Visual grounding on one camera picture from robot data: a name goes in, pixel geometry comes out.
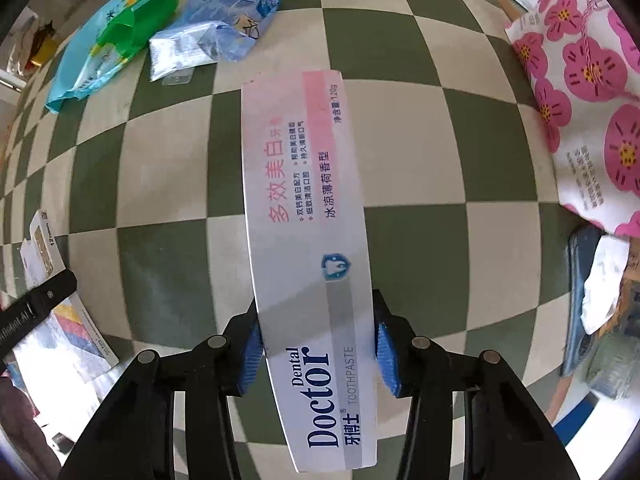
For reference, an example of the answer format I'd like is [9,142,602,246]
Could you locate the white toothpaste box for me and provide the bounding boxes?
[239,69,380,472]

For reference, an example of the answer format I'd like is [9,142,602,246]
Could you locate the white crumpled tissue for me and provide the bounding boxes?
[581,233,632,334]

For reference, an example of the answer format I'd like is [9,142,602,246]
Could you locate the green checkered tablecloth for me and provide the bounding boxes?
[0,0,640,480]

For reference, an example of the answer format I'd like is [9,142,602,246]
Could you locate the dark blue flat case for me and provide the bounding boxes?
[559,224,607,379]

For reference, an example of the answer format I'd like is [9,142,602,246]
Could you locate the white box with coloured stripes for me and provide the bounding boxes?
[9,208,121,387]

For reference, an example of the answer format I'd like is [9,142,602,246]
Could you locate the crumpled blue foil packet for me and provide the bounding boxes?
[148,0,285,84]

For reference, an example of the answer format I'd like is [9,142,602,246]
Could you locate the pink flowered paper bag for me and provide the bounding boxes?
[504,0,640,239]

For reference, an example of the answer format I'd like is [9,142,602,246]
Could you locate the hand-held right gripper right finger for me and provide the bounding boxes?
[371,287,582,480]

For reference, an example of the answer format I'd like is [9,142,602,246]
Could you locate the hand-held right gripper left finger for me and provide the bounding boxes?
[59,300,264,480]

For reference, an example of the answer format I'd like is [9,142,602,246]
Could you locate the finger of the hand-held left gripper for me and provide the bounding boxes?
[9,269,79,322]

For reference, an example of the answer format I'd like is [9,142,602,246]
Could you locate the green and blue plastic bag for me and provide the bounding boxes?
[44,0,184,115]

